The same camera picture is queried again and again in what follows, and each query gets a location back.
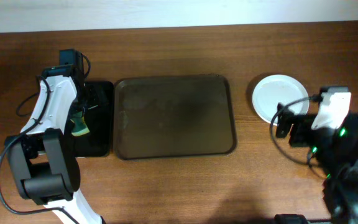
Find brown plastic serving tray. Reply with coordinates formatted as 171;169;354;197
112;74;237;161

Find black rectangular water tray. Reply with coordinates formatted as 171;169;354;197
68;81;114;157

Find white plate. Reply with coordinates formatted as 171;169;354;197
252;74;309;123

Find green yellow scrub sponge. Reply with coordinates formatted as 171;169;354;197
70;112;90;137

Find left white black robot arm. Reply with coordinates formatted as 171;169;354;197
1;75;104;223

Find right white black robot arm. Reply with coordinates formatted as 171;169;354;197
275;104;358;223

